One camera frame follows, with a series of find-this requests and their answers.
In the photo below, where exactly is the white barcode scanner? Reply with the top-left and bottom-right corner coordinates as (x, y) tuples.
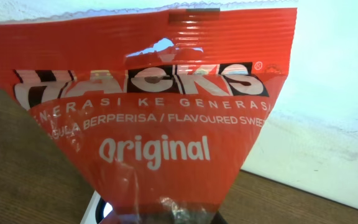
(80, 191), (113, 224)

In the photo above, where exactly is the red snack bag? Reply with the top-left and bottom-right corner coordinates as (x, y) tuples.
(0, 7), (297, 223)

